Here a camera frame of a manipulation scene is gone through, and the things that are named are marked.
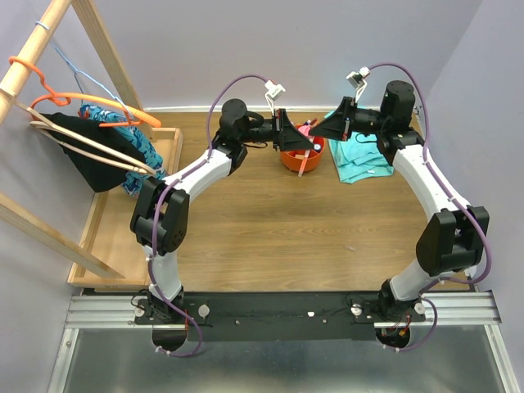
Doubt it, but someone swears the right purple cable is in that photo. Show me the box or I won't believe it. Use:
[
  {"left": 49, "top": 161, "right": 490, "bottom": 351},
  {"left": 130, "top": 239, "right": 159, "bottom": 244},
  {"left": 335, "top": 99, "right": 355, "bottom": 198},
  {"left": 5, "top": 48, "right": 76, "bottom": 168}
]
[{"left": 364, "top": 61, "right": 494, "bottom": 354}]

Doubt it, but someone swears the black garment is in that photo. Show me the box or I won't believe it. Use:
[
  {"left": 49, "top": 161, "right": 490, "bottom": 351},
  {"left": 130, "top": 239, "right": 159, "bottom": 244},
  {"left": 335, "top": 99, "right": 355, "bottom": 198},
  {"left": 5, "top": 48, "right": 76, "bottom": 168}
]
[{"left": 43, "top": 112, "right": 145, "bottom": 192}]

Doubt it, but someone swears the orange pen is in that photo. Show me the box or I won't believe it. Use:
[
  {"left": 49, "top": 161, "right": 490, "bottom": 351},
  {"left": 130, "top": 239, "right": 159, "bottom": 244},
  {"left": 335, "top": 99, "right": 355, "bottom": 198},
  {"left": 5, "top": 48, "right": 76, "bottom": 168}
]
[{"left": 298, "top": 150, "right": 311, "bottom": 177}]

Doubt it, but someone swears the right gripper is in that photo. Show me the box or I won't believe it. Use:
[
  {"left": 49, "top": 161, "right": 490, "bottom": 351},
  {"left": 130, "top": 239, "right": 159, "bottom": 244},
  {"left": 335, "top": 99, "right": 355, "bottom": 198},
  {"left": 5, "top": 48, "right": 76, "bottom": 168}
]
[{"left": 309, "top": 97, "right": 390, "bottom": 141}]

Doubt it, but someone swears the blue wire hanger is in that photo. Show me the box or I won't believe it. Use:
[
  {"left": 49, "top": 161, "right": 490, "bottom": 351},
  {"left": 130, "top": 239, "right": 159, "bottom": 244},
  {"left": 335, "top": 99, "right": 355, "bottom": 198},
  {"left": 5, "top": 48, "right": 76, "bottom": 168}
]
[{"left": 34, "top": 20, "right": 140, "bottom": 124}]

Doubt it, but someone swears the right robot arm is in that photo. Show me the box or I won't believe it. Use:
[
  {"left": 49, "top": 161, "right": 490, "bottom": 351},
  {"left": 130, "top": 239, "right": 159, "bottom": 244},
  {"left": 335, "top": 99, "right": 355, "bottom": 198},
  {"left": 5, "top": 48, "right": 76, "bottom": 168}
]
[{"left": 310, "top": 80, "right": 492, "bottom": 321}]

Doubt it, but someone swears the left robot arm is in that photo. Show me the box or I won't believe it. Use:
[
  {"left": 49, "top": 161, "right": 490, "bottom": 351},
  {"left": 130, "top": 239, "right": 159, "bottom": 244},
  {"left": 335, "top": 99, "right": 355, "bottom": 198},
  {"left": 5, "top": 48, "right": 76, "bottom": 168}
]
[{"left": 130, "top": 98, "right": 314, "bottom": 323}]

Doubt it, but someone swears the blue patterned garment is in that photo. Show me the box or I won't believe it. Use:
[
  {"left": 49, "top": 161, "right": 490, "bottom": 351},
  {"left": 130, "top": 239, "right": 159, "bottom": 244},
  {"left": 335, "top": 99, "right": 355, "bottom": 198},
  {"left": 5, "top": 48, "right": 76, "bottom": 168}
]
[{"left": 79, "top": 104, "right": 167, "bottom": 197}]

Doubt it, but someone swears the orange plastic hanger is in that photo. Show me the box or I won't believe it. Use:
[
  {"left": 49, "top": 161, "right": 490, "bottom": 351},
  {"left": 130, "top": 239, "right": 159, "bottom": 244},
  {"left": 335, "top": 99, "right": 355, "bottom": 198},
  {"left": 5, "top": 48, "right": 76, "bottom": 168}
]
[{"left": 7, "top": 55, "right": 163, "bottom": 130}]

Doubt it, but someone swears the teal folded cloth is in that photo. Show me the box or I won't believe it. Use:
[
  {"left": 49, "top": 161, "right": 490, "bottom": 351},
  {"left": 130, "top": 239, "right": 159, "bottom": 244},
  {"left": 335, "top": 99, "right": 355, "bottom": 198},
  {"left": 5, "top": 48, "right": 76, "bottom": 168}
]
[{"left": 328, "top": 133, "right": 394, "bottom": 184}]

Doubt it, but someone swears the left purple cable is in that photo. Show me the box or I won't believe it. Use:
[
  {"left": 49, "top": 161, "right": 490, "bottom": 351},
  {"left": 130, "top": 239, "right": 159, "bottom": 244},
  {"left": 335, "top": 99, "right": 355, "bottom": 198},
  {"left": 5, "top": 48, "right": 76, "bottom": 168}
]
[{"left": 147, "top": 73, "right": 271, "bottom": 358}]

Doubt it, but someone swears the purple cable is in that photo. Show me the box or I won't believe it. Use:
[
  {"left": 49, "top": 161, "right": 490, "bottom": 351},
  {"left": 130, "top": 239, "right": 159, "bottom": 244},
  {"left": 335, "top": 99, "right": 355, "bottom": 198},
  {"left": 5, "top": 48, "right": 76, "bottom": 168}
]
[
  {"left": 364, "top": 61, "right": 494, "bottom": 354},
  {"left": 147, "top": 73, "right": 271, "bottom": 358}
]

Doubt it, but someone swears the wooden tray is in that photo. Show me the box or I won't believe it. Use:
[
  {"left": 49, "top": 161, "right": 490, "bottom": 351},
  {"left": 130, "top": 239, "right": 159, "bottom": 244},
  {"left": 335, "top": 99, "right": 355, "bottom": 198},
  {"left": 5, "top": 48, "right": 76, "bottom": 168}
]
[{"left": 66, "top": 126, "right": 183, "bottom": 287}]

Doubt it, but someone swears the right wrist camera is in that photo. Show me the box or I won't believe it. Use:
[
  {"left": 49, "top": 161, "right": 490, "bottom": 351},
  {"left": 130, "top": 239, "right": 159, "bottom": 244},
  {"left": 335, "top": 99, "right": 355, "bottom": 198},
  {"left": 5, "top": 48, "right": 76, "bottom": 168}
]
[{"left": 346, "top": 66, "right": 370, "bottom": 103}]

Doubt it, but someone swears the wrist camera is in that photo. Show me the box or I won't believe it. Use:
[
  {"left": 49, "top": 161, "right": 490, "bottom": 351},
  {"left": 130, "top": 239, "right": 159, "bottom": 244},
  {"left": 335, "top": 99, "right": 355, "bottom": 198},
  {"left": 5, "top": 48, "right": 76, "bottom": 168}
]
[
  {"left": 264, "top": 79, "right": 286, "bottom": 113},
  {"left": 346, "top": 66, "right": 370, "bottom": 103}
]

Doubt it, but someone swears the pale pink plastic hanger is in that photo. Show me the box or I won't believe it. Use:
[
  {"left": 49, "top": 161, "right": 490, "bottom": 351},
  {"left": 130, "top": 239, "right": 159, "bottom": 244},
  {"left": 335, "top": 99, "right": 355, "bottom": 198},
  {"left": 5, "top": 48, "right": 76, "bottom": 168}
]
[{"left": 14, "top": 101, "right": 156, "bottom": 175}]

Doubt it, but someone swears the orange divided round container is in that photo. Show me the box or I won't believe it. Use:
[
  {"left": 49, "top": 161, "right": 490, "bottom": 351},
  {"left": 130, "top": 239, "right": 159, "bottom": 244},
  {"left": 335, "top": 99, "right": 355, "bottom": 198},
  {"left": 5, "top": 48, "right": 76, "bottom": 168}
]
[{"left": 280, "top": 124, "right": 325, "bottom": 177}]

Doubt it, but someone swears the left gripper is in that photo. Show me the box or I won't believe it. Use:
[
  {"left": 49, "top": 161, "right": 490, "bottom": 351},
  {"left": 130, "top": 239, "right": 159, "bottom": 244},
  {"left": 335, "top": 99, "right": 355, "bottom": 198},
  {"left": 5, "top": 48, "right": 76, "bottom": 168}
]
[{"left": 239, "top": 109, "right": 314, "bottom": 151}]

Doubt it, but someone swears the aluminium rail frame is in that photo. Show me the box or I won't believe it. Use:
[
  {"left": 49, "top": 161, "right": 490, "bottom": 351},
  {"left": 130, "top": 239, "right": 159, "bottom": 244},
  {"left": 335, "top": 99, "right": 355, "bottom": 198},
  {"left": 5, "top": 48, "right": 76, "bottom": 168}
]
[{"left": 48, "top": 291, "right": 520, "bottom": 392}]

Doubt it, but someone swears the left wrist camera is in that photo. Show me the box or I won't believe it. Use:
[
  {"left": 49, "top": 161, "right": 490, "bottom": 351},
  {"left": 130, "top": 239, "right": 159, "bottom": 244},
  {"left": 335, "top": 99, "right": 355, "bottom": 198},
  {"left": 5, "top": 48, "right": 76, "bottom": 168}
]
[{"left": 264, "top": 79, "right": 286, "bottom": 113}]

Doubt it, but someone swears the wooden clothes rack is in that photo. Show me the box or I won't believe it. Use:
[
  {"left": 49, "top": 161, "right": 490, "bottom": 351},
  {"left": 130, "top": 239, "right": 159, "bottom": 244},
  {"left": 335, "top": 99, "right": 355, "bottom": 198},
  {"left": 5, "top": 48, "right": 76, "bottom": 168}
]
[{"left": 0, "top": 0, "right": 153, "bottom": 279}]

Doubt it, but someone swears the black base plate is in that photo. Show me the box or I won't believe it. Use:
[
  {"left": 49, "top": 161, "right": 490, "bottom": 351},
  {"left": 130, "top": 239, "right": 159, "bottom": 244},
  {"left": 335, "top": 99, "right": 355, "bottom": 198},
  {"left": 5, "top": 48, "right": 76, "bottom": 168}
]
[{"left": 131, "top": 291, "right": 426, "bottom": 350}]

